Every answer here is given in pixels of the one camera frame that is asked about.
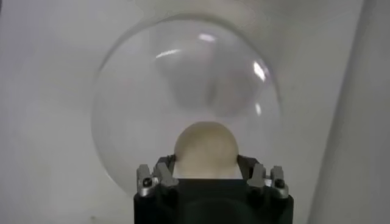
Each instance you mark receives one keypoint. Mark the white steamed baozi bun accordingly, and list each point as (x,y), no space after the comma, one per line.
(205,149)

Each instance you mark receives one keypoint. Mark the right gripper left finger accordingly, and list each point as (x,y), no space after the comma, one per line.
(164,179)

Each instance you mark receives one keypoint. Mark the white round plate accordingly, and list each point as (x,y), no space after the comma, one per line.
(137,106)

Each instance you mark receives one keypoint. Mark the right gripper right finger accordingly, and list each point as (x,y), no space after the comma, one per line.
(259,179)

